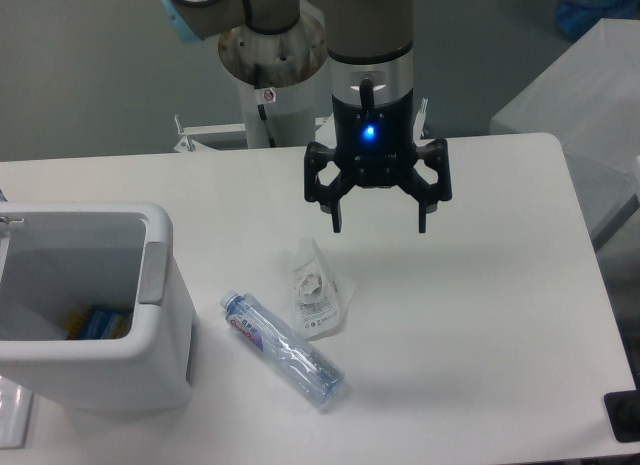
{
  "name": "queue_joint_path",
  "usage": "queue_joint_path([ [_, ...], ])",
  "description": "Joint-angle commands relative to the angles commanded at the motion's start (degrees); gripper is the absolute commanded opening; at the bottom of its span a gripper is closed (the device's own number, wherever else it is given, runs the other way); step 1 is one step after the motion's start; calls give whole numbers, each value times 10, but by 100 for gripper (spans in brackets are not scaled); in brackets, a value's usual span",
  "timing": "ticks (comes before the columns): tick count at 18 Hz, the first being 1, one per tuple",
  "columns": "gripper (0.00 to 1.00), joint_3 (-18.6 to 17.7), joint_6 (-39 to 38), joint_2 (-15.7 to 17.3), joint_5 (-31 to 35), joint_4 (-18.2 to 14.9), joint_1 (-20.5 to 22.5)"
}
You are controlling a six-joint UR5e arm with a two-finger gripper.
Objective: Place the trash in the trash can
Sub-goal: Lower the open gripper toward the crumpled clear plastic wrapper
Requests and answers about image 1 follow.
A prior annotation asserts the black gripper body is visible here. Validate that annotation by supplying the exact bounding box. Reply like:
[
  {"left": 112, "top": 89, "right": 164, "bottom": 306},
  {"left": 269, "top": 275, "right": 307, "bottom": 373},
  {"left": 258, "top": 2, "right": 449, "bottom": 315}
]
[{"left": 332, "top": 92, "right": 415, "bottom": 188}]

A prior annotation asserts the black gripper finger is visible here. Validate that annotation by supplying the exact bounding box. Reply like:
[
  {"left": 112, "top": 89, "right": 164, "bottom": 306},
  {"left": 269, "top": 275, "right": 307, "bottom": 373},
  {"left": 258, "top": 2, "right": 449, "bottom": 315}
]
[
  {"left": 304, "top": 141, "right": 357, "bottom": 233},
  {"left": 395, "top": 138, "right": 453, "bottom": 234}
]

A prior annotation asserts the white plastic wrapper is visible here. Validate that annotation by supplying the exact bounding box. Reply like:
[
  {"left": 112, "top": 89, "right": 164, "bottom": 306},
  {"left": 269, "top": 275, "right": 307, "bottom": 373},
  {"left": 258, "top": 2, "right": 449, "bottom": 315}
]
[{"left": 289, "top": 237, "right": 358, "bottom": 340}]

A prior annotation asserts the clear plastic water bottle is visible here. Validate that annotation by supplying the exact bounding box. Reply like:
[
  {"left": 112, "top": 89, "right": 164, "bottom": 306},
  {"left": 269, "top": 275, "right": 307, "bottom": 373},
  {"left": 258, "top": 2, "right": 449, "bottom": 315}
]
[{"left": 220, "top": 290, "right": 345, "bottom": 408}]

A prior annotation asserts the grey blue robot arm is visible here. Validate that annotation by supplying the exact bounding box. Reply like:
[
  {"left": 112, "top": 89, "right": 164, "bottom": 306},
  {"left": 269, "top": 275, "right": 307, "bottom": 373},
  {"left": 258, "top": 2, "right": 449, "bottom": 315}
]
[{"left": 160, "top": 0, "right": 452, "bottom": 225}]

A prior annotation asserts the white trash can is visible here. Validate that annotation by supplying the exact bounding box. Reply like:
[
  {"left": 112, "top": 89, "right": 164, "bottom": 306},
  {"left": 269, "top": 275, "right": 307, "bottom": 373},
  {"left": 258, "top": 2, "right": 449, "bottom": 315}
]
[{"left": 1, "top": 202, "right": 198, "bottom": 410}]

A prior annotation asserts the blue yellow trash in bin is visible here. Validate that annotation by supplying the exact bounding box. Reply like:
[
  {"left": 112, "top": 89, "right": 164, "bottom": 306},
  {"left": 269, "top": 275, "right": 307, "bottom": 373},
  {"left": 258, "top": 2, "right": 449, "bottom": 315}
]
[{"left": 65, "top": 306, "right": 133, "bottom": 340}]

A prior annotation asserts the white covered side table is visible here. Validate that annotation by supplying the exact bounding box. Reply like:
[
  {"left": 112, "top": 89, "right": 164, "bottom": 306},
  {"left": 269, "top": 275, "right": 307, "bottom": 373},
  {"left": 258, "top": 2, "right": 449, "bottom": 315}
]
[{"left": 489, "top": 19, "right": 639, "bottom": 248}]

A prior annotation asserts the blue bag in background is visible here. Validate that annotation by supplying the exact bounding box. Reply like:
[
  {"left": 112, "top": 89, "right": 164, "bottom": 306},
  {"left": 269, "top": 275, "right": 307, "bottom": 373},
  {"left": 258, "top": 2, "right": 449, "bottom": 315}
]
[{"left": 554, "top": 0, "right": 639, "bottom": 42}]

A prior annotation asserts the black device at table edge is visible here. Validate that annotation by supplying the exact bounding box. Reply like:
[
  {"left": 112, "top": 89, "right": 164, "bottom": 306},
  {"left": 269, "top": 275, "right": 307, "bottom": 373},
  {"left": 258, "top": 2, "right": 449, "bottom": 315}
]
[{"left": 604, "top": 390, "right": 639, "bottom": 443}]

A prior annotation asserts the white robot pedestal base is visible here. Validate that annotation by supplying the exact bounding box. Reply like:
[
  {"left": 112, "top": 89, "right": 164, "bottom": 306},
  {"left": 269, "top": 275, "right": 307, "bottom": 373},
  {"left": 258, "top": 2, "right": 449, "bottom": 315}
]
[{"left": 217, "top": 9, "right": 327, "bottom": 149}]

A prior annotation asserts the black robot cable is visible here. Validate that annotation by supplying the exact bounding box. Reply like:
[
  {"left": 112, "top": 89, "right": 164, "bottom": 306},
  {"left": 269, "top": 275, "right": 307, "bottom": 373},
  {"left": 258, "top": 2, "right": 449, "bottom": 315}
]
[{"left": 252, "top": 62, "right": 278, "bottom": 149}]

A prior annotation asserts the white left mounting bracket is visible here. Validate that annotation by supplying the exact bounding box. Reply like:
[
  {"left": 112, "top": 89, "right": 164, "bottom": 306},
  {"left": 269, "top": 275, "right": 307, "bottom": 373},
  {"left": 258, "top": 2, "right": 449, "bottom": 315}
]
[{"left": 173, "top": 114, "right": 247, "bottom": 153}]

